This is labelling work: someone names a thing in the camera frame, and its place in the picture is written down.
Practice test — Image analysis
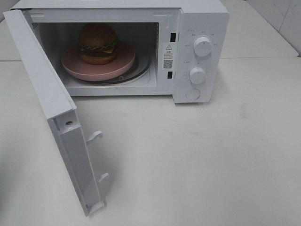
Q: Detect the toy burger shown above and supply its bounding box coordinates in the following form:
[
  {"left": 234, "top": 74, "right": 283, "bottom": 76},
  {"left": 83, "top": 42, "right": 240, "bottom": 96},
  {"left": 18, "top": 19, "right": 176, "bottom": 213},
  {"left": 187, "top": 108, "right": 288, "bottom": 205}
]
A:
[{"left": 79, "top": 23, "right": 118, "bottom": 65}]

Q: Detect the white microwave door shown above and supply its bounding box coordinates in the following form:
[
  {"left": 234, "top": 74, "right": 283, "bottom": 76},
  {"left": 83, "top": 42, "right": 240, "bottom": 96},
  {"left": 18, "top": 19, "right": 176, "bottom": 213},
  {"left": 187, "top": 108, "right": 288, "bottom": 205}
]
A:
[{"left": 4, "top": 9, "right": 109, "bottom": 216}]

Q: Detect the pink round plate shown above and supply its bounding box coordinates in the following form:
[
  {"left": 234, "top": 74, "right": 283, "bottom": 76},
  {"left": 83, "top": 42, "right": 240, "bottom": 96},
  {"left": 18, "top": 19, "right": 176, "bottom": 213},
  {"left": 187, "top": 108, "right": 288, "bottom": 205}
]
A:
[{"left": 61, "top": 42, "right": 136, "bottom": 81}]

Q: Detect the glass microwave turntable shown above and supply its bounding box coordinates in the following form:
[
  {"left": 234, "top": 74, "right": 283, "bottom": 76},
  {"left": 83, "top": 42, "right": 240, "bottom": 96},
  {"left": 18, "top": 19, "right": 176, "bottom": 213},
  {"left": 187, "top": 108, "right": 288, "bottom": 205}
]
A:
[{"left": 73, "top": 56, "right": 151, "bottom": 86}]

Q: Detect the white microwave oven body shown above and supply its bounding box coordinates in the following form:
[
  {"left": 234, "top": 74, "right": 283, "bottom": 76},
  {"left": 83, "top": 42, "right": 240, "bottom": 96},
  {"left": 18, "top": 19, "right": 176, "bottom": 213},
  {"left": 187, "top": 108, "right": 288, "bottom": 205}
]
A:
[{"left": 10, "top": 0, "right": 230, "bottom": 103}]

